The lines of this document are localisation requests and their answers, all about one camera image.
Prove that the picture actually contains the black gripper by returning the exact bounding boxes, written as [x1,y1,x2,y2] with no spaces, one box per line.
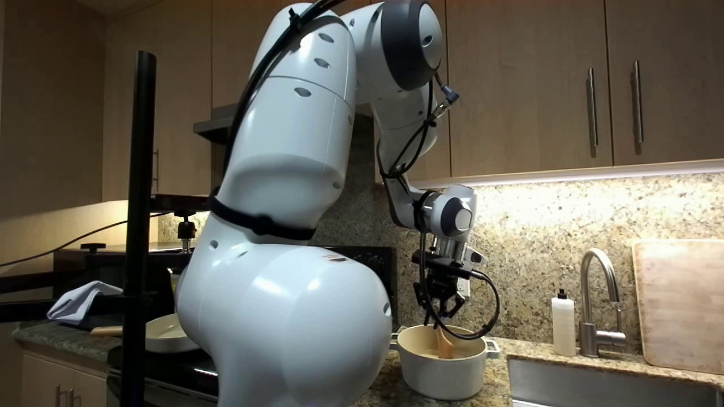
[413,251,487,323]

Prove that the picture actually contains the wooden cooking stick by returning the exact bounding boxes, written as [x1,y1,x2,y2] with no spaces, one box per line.
[431,321,458,360]

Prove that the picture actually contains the cream ceramic bowl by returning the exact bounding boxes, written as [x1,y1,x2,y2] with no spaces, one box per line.
[394,321,503,402]

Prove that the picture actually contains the black stove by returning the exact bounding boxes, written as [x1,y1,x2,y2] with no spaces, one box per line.
[105,243,401,395]

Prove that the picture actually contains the white soap bottle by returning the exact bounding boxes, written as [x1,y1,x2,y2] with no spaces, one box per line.
[549,287,580,357]

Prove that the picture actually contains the curved steel faucet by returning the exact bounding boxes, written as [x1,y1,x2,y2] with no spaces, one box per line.
[577,246,632,360]

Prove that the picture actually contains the stainless steel sink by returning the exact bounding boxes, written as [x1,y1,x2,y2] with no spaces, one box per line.
[505,353,724,407]

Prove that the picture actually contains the wooden cutting board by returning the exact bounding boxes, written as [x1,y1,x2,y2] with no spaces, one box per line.
[630,237,724,375]

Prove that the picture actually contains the wooden upper cabinets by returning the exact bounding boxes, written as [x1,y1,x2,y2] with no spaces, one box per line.
[99,0,724,199]

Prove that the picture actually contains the cream frying pan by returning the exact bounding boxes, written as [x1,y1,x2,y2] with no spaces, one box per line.
[140,312,201,354]

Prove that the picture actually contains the steel range hood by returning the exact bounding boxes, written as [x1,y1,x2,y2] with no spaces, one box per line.
[193,100,237,147]

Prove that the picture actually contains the black vertical pole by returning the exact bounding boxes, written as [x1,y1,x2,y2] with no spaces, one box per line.
[118,50,160,407]

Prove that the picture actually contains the wooden base cabinet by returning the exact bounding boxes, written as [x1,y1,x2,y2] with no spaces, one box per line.
[15,348,113,407]

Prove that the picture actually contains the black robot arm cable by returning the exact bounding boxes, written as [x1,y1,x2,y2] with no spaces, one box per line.
[225,0,503,344]

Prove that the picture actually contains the steel upper cabinet handle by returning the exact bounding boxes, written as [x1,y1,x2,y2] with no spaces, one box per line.
[630,59,646,157]
[584,66,601,161]

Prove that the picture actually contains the black camera on mount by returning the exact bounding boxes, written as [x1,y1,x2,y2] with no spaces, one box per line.
[147,191,217,258]

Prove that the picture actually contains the thin black camera cable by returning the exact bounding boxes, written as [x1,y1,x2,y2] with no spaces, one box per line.
[0,216,132,271]

